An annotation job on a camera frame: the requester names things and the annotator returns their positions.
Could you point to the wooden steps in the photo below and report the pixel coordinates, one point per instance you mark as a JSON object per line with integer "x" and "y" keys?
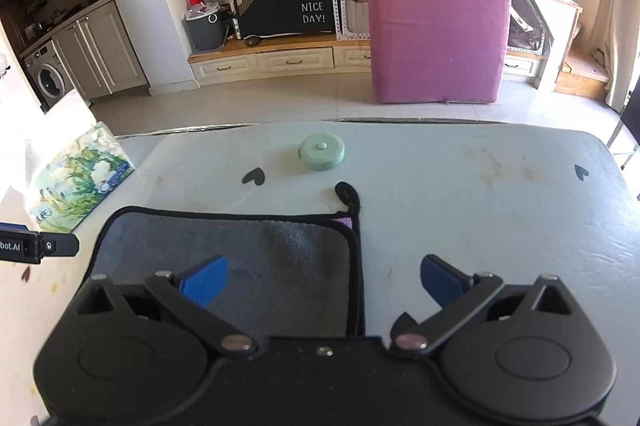
{"x": 582, "y": 73}

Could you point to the washing machine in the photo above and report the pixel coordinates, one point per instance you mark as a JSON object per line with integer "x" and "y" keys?
{"x": 47, "y": 78}

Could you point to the white paper bag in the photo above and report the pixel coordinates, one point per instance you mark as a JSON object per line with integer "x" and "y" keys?
{"x": 35, "y": 141}

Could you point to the cream drawer cabinet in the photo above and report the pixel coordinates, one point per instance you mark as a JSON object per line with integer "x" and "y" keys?
{"x": 280, "y": 61}

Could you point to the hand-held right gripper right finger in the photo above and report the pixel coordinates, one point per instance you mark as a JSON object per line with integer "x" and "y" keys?
{"x": 442, "y": 280}

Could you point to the pink cushioned chair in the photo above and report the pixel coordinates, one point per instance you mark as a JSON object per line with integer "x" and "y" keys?
{"x": 440, "y": 36}

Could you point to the black chair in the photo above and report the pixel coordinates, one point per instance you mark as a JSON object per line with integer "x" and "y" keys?
{"x": 627, "y": 133}

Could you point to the grey trash bin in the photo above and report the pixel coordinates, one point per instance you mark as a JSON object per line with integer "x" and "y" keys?
{"x": 205, "y": 28}

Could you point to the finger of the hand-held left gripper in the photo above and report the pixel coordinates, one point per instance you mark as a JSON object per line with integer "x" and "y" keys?
{"x": 60, "y": 246}

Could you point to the grey kitchen cabinet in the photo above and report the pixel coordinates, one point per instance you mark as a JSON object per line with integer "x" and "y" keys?
{"x": 97, "y": 53}

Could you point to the grey towel with black trim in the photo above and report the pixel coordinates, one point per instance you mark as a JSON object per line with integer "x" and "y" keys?
{"x": 280, "y": 251}

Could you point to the floral tissue pack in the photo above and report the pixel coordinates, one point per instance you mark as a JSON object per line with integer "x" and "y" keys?
{"x": 80, "y": 178}

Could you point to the small black oval object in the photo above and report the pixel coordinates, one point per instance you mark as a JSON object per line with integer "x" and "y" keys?
{"x": 252, "y": 40}

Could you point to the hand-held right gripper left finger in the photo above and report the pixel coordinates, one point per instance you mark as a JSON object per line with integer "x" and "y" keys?
{"x": 206, "y": 282}

